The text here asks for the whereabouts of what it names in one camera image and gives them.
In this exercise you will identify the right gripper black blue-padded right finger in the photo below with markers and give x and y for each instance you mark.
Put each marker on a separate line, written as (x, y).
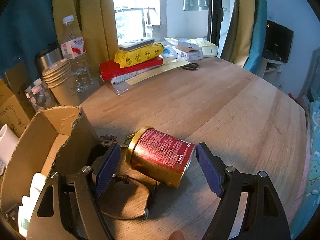
(264, 216)

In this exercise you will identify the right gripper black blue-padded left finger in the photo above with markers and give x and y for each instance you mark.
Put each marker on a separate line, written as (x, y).
(52, 216)

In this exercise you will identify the white plastic pill bottle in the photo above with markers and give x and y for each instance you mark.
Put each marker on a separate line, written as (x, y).
(25, 211)

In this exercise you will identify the brown strap wristwatch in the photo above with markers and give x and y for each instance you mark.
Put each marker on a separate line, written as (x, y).
(127, 198)

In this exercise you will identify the red gold tin can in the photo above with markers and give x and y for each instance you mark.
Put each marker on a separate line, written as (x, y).
(159, 156)

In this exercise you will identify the black car key fob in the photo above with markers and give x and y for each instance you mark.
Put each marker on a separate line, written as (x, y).
(97, 151)

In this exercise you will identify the torn cardboard box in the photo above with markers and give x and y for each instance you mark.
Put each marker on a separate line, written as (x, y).
(57, 139)

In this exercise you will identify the key bunch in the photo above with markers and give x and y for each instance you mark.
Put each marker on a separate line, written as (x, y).
(122, 141)

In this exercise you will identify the white desk lamp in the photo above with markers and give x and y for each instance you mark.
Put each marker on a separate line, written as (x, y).
(8, 143)

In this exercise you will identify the brown lamp carton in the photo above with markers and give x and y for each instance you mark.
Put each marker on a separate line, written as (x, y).
(16, 110)

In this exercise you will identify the glass jar with labels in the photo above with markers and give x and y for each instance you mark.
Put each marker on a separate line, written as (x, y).
(40, 96)

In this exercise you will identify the stack of paper cups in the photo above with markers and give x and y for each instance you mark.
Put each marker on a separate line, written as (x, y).
(60, 80)

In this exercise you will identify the red flat box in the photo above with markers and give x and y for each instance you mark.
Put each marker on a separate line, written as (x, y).
(111, 69)

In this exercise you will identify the stainless steel tumbler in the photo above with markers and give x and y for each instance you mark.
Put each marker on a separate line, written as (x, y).
(46, 58)

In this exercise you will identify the yellow wet wipes pack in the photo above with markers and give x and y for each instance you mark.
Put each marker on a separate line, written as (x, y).
(139, 55)

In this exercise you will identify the clear plastic water bottle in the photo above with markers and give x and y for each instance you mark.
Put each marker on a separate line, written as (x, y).
(73, 48)

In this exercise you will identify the black scissors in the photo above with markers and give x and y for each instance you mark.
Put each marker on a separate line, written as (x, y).
(191, 66)

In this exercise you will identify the grey tablet device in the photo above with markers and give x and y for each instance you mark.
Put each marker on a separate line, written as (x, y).
(135, 44)

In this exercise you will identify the yellow envelope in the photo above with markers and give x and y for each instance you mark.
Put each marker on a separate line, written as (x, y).
(156, 71)

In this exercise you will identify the black monitor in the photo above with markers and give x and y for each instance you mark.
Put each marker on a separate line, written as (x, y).
(278, 42)

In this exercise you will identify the white tissue box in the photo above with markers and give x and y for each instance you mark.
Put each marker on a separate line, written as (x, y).
(208, 48)

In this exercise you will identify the white small boxes pile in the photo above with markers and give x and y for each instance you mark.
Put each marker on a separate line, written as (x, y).
(186, 50)

